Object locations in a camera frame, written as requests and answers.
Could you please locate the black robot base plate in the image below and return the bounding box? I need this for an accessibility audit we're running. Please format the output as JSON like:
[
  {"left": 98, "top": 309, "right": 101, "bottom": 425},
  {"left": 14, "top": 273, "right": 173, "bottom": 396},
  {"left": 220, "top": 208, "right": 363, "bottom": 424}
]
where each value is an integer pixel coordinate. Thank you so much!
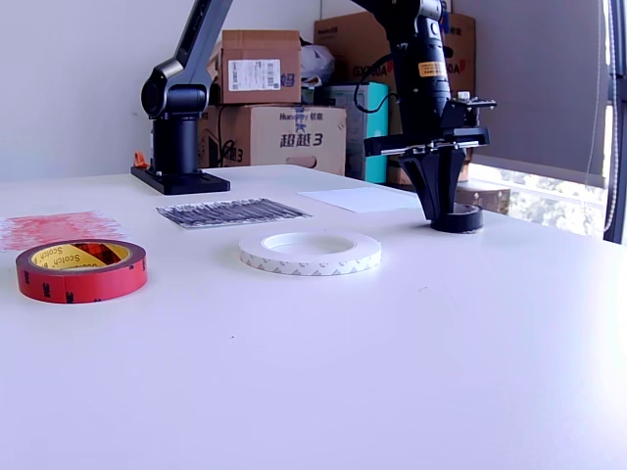
[{"left": 130, "top": 165, "right": 231, "bottom": 196}]

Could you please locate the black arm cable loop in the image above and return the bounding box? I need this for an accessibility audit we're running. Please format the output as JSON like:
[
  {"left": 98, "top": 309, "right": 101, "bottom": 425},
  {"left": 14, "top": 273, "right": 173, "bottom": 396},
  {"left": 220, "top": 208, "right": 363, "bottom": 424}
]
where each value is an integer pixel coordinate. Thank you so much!
[{"left": 353, "top": 72, "right": 399, "bottom": 115}]

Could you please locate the red scribbled paper sheet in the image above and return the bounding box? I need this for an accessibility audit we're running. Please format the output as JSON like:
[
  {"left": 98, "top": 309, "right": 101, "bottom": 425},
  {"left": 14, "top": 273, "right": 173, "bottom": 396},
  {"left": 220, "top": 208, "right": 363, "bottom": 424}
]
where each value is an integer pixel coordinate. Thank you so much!
[{"left": 0, "top": 210, "right": 133, "bottom": 254}]

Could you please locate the dark patterned box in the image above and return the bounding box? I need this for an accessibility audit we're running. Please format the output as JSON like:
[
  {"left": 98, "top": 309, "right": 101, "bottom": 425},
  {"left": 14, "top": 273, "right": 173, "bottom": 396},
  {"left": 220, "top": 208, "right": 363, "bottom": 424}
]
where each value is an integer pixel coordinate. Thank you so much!
[{"left": 391, "top": 181, "right": 511, "bottom": 216}]

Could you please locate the white plastic bag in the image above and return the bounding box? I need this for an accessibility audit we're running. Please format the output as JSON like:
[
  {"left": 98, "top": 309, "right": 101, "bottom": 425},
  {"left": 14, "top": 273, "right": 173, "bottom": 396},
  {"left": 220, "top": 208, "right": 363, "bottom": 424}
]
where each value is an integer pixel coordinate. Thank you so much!
[{"left": 299, "top": 43, "right": 337, "bottom": 91}]

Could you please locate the red tape roll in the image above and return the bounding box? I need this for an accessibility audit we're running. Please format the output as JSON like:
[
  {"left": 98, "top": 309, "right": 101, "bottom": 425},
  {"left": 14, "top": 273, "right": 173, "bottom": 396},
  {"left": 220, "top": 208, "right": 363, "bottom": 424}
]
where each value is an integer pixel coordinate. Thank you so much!
[{"left": 14, "top": 238, "right": 149, "bottom": 306}]

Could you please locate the dark window frame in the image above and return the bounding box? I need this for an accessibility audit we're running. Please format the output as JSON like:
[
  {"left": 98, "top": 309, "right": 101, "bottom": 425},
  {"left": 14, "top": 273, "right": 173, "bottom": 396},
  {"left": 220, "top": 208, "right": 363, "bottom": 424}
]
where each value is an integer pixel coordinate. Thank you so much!
[{"left": 601, "top": 0, "right": 627, "bottom": 245}]

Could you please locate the black power cable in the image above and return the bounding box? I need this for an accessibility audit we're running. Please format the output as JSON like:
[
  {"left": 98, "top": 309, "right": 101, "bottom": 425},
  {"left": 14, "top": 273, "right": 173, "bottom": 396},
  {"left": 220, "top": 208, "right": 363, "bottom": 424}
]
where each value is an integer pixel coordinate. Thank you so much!
[{"left": 217, "top": 105, "right": 237, "bottom": 167}]

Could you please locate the teal white carton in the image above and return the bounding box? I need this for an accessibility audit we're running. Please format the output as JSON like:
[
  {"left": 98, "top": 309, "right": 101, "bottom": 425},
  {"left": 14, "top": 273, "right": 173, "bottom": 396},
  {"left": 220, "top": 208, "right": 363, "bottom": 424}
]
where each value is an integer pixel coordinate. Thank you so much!
[{"left": 320, "top": 81, "right": 391, "bottom": 185}]

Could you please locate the small labelled cardboard box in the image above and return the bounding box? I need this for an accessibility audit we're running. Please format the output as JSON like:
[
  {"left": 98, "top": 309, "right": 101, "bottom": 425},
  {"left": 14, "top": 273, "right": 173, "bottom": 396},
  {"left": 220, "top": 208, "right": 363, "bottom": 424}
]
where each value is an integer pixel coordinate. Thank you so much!
[{"left": 217, "top": 29, "right": 303, "bottom": 106}]

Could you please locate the blank white paper sheet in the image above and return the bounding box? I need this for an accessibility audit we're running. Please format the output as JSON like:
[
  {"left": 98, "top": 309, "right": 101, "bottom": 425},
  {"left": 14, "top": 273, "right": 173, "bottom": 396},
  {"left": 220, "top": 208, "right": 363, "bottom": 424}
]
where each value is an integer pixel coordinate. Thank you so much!
[{"left": 297, "top": 185, "right": 427, "bottom": 215}]

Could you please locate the black tape roll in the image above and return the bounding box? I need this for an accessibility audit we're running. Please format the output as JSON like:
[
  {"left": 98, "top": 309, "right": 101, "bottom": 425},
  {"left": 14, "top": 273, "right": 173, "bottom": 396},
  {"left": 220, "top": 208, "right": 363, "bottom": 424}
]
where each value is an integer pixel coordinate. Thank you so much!
[{"left": 429, "top": 204, "right": 485, "bottom": 234}]

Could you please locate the tall GX760A cardboard box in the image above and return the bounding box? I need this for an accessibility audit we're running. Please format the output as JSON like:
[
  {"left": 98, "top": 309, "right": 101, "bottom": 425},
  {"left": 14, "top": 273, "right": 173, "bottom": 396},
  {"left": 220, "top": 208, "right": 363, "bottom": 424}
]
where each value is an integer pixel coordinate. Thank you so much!
[{"left": 313, "top": 12, "right": 477, "bottom": 186}]

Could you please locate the cardboard box blue lettering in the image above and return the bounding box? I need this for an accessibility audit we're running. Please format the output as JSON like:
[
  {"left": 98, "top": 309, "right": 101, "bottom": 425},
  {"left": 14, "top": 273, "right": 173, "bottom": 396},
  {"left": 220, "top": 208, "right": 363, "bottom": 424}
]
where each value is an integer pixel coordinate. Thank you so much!
[{"left": 198, "top": 105, "right": 348, "bottom": 176}]

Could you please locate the white bead chain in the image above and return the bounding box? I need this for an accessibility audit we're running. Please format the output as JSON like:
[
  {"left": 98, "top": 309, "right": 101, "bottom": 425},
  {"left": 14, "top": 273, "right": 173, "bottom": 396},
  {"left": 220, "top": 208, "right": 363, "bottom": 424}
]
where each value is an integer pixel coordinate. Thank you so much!
[{"left": 603, "top": 0, "right": 621, "bottom": 234}]

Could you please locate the white tape roll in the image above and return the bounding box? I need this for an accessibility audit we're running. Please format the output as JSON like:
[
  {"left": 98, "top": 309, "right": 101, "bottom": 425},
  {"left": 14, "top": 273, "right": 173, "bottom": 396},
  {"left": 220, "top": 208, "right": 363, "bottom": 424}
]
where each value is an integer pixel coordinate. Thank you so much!
[{"left": 238, "top": 227, "right": 383, "bottom": 277}]

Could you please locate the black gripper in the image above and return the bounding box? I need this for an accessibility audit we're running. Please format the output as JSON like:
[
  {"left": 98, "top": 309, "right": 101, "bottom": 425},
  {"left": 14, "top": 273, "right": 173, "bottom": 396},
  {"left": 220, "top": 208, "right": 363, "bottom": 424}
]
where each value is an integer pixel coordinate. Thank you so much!
[{"left": 363, "top": 100, "right": 491, "bottom": 224}]

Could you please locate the grey roller blind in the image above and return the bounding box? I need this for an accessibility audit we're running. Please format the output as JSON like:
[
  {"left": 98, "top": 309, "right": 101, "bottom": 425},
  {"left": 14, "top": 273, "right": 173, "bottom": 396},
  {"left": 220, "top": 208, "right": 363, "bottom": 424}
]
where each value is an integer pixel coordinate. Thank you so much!
[{"left": 453, "top": 0, "right": 608, "bottom": 190}]

